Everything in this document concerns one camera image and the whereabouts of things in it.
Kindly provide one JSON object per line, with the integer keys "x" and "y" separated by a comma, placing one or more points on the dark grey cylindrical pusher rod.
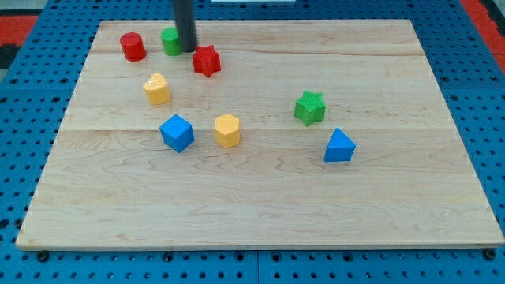
{"x": 185, "y": 21}

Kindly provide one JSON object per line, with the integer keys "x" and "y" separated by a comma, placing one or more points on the yellow heart block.
{"x": 156, "y": 89}

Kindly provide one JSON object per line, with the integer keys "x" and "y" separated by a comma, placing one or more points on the red cylinder block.
{"x": 132, "y": 46}

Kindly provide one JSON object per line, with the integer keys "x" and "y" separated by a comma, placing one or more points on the green star block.
{"x": 310, "y": 108}

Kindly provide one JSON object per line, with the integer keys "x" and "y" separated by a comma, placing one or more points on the yellow hexagon block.
{"x": 227, "y": 130}

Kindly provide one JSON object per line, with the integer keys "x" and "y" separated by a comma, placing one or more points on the blue triangle block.
{"x": 340, "y": 147}

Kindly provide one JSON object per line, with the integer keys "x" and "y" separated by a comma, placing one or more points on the red star block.
{"x": 206, "y": 60}

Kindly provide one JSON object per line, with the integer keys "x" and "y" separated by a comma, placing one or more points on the green cylinder block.
{"x": 170, "y": 41}

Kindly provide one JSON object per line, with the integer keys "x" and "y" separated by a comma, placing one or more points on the blue cube block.
{"x": 177, "y": 133}

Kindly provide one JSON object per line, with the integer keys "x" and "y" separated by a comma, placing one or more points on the light wooden board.
{"x": 112, "y": 184}

